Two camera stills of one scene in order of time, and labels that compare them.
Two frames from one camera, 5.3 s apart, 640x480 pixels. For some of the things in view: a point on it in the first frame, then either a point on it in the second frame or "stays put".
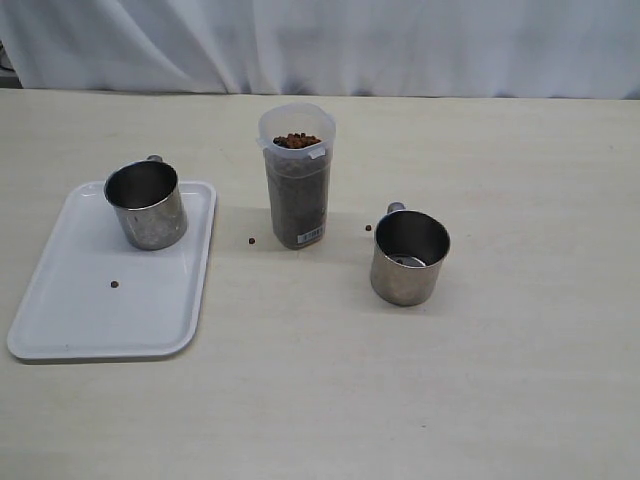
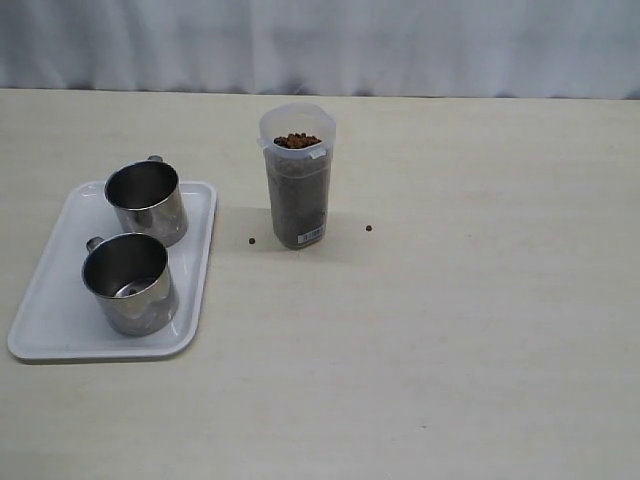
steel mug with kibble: (148, 203) stays put
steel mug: (408, 247) → (128, 273)
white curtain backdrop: (381, 48) stays put
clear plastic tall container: (297, 140) stays put
